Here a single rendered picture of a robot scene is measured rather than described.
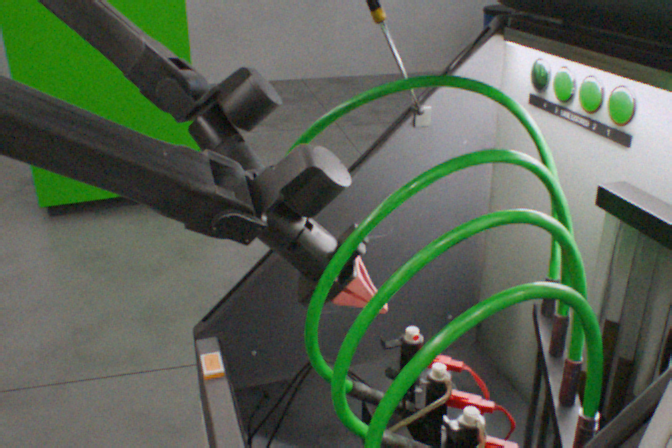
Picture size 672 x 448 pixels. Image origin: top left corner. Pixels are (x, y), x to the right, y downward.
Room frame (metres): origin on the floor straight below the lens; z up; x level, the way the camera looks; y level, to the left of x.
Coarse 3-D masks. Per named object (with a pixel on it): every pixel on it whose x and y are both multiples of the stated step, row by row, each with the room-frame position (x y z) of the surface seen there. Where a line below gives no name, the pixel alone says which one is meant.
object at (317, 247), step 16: (304, 224) 0.68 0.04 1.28; (352, 224) 0.72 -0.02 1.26; (304, 240) 0.66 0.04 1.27; (320, 240) 0.67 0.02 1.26; (336, 240) 0.69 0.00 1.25; (288, 256) 0.66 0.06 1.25; (304, 256) 0.66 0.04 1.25; (320, 256) 0.66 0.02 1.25; (352, 256) 0.66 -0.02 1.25; (304, 272) 0.66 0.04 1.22; (320, 272) 0.66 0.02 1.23; (304, 288) 0.67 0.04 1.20; (304, 304) 0.65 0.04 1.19
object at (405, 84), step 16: (400, 80) 0.78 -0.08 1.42; (416, 80) 0.78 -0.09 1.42; (432, 80) 0.78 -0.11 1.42; (448, 80) 0.77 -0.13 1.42; (464, 80) 0.77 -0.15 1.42; (368, 96) 0.78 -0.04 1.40; (496, 96) 0.77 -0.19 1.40; (336, 112) 0.79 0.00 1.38; (512, 112) 0.77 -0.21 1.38; (320, 128) 0.79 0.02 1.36; (528, 128) 0.76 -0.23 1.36; (544, 144) 0.76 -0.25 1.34; (544, 160) 0.76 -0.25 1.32; (560, 256) 0.76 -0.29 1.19
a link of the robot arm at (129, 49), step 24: (48, 0) 0.93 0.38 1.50; (72, 0) 0.92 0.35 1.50; (96, 0) 0.92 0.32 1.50; (72, 24) 0.91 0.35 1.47; (96, 24) 0.90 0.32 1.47; (120, 24) 0.90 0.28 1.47; (96, 48) 0.90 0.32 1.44; (120, 48) 0.89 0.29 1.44; (144, 48) 0.88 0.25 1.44; (144, 72) 0.87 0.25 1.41; (168, 72) 0.86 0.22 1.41; (192, 72) 0.90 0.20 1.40; (144, 96) 0.86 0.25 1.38; (192, 96) 0.86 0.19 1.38
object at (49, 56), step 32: (0, 0) 3.50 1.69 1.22; (32, 0) 3.55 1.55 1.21; (128, 0) 3.72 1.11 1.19; (160, 0) 3.77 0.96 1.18; (32, 32) 3.54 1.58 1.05; (64, 32) 3.59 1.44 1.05; (160, 32) 3.77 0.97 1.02; (32, 64) 3.53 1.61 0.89; (64, 64) 3.58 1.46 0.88; (96, 64) 3.64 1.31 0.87; (64, 96) 3.57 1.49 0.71; (96, 96) 3.63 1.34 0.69; (128, 96) 3.69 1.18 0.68; (160, 128) 3.74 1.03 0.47; (64, 192) 3.54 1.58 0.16; (96, 192) 3.60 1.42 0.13
